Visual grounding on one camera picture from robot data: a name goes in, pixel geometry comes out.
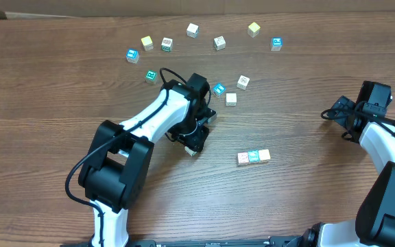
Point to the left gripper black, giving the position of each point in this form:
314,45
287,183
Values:
193,141

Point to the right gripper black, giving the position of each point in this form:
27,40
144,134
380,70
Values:
341,110

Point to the white grapes picture block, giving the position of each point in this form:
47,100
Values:
189,151

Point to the red letter U block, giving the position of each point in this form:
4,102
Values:
242,159

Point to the white block blue side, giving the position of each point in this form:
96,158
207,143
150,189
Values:
253,156

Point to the yellow side picture block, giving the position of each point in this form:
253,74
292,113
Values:
264,156

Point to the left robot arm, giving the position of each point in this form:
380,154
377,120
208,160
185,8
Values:
115,168

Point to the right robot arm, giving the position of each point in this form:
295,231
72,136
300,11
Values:
366,124

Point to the blue letter T block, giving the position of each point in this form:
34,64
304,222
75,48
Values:
218,89

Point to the white block yellow side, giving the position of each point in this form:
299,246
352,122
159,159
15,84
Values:
231,99

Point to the white picture block dark side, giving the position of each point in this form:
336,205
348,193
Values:
243,82

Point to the green letter R block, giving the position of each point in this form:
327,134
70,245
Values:
151,77

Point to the wooden block green letter side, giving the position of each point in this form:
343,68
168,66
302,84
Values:
167,44

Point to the white picture block centre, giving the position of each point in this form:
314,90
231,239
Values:
219,43

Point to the blue letter P block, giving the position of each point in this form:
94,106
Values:
276,44

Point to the blue letter block far left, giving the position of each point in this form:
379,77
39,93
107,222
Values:
132,56

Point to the yellow top block left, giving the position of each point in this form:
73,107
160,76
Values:
147,43

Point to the white block top centre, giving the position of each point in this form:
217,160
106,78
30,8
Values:
193,30

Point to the yellow top block right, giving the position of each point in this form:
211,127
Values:
253,29

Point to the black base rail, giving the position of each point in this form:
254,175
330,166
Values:
279,241

